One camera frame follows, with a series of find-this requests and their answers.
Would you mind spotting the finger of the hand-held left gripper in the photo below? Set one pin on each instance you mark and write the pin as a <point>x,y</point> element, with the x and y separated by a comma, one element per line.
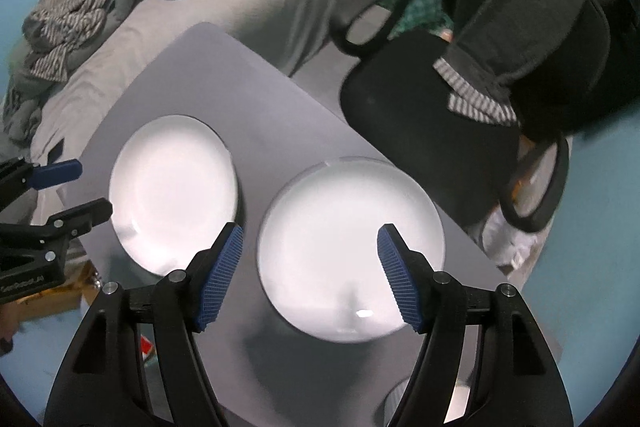
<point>55,172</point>
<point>80,214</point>

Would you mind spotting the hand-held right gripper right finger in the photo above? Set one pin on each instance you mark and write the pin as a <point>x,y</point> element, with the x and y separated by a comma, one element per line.
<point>400,277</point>

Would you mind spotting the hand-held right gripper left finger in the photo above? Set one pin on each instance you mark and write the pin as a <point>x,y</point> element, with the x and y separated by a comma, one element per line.
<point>220,277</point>

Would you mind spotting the cardboard box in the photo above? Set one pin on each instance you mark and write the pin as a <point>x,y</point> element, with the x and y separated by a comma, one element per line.
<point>55,299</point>

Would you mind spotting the grey crumpled cloth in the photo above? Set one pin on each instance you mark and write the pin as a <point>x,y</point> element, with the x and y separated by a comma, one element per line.
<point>22,112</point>

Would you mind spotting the small red packet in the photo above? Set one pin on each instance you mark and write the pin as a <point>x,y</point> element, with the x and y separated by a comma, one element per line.
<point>147,348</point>

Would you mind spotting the black office chair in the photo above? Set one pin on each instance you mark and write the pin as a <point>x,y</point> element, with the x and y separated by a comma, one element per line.
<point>425,122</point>

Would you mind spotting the bed with grey sheet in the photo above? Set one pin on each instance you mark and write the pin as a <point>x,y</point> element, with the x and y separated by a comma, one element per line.
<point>165,32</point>

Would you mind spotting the striped grey white cloth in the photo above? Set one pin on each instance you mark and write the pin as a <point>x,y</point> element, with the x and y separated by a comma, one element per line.
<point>475,99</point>

